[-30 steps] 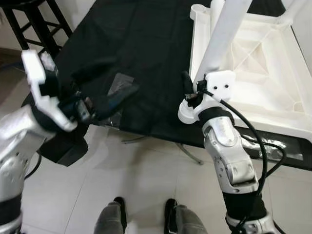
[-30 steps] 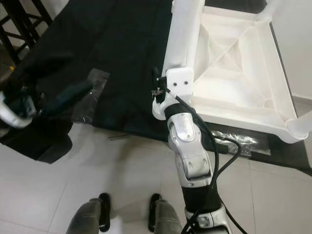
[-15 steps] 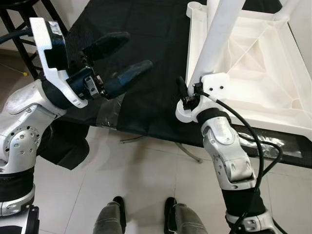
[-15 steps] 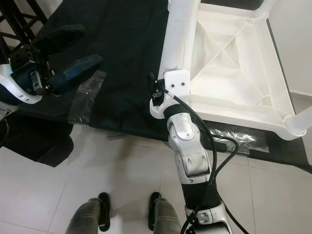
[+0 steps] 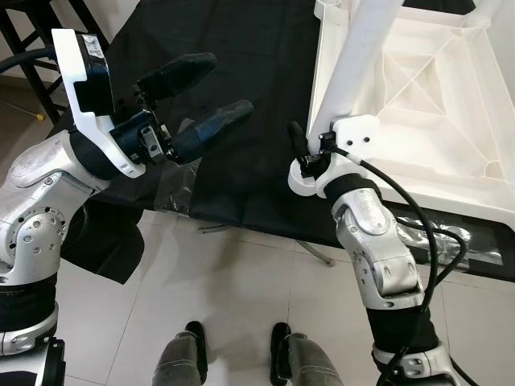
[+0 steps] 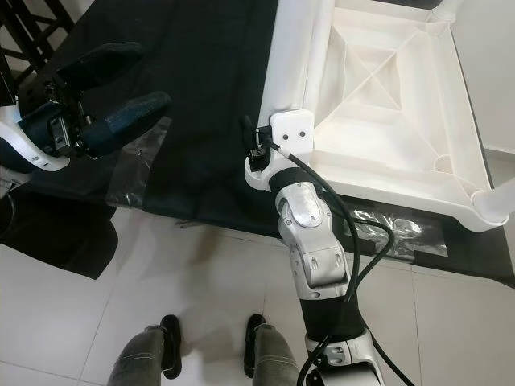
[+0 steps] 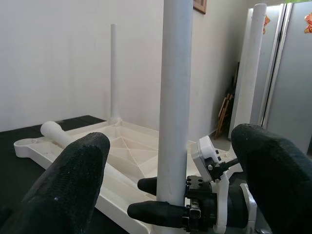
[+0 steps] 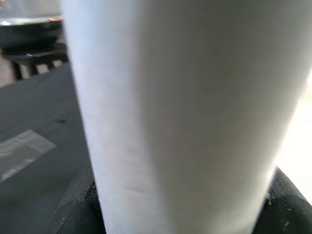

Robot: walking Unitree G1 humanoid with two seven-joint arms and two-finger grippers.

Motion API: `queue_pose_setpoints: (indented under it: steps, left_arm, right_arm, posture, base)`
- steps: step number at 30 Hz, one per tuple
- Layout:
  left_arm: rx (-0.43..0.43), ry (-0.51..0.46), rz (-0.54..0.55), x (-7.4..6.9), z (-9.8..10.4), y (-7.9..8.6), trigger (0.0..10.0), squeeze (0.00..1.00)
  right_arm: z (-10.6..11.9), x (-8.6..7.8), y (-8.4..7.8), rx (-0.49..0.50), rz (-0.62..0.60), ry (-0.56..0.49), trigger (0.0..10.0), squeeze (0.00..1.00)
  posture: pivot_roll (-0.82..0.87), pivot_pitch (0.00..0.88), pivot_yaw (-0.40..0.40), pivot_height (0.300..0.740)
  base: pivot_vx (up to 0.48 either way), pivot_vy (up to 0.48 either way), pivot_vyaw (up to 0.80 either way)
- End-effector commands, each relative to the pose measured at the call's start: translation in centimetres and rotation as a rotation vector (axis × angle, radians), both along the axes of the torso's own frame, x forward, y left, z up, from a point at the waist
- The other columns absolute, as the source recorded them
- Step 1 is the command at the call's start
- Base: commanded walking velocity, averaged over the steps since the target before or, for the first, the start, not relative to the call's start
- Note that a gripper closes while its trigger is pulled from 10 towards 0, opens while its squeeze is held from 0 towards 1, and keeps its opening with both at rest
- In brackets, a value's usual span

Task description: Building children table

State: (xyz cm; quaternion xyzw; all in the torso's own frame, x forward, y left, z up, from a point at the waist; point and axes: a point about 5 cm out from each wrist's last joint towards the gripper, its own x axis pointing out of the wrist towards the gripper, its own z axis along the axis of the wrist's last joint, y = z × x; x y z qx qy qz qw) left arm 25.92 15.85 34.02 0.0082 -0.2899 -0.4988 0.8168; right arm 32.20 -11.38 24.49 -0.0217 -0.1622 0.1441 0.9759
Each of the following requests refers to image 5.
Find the white plastic table top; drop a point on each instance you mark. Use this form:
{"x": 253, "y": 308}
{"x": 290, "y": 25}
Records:
{"x": 451, "y": 137}

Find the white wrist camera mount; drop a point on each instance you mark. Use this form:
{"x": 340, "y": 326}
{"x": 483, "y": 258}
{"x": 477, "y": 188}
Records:
{"x": 64, "y": 56}
{"x": 358, "y": 133}

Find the black tablecloth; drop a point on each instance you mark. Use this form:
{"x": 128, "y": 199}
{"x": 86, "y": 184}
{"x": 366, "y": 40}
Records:
{"x": 241, "y": 72}

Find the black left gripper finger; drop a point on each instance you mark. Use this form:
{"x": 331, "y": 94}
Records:
{"x": 181, "y": 74}
{"x": 217, "y": 127}

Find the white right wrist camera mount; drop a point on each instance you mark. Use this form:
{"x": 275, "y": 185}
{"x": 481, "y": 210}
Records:
{"x": 358, "y": 133}

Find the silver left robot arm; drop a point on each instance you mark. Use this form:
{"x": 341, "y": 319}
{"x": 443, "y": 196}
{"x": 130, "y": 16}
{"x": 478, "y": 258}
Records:
{"x": 40, "y": 201}

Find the clear tape strip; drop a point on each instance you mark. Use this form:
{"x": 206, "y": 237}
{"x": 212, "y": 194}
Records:
{"x": 173, "y": 193}

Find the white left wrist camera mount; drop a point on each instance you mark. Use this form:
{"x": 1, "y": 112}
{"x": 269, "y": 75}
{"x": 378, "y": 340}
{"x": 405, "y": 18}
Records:
{"x": 64, "y": 56}

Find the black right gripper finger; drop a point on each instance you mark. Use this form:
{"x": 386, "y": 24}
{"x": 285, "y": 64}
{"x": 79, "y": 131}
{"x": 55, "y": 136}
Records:
{"x": 297, "y": 138}

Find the grey metal table leg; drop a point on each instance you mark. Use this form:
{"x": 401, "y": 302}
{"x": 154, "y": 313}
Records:
{"x": 318, "y": 256}

